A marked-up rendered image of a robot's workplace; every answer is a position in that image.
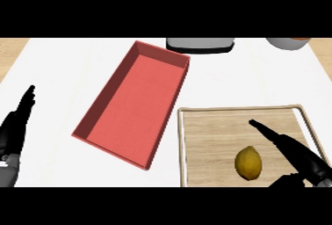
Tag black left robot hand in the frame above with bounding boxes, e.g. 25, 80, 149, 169
0, 84, 37, 156

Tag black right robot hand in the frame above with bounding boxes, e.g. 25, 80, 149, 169
248, 119, 332, 188

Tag yellow lemon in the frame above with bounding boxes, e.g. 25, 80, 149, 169
233, 145, 262, 181

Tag pale wooden tray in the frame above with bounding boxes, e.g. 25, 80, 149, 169
177, 104, 332, 188

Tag red open box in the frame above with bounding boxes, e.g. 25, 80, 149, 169
69, 40, 192, 171

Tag grey round pot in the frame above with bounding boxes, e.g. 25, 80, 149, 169
264, 38, 313, 52

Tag grey and black appliance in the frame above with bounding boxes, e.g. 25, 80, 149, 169
165, 38, 236, 54

